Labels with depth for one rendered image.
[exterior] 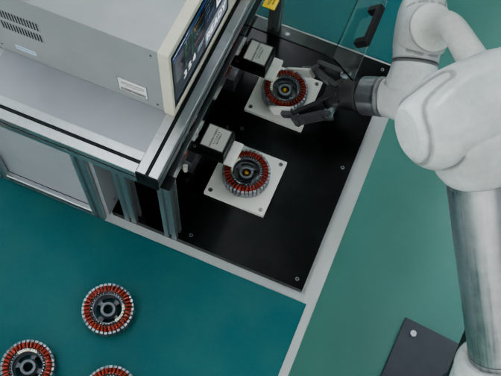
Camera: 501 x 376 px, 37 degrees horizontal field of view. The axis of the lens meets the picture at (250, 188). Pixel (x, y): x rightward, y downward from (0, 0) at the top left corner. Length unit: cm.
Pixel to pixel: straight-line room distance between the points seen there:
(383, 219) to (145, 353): 120
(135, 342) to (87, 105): 53
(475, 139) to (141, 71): 61
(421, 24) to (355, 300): 114
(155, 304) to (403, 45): 78
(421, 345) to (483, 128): 152
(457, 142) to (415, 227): 159
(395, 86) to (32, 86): 75
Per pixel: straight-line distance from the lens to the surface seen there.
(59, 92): 152
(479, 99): 107
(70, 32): 140
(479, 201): 117
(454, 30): 153
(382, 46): 204
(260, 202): 175
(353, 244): 258
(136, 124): 146
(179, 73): 140
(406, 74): 167
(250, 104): 187
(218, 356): 168
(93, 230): 178
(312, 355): 246
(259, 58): 177
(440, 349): 253
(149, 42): 131
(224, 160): 167
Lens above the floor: 240
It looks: 66 degrees down
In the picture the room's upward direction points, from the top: 6 degrees clockwise
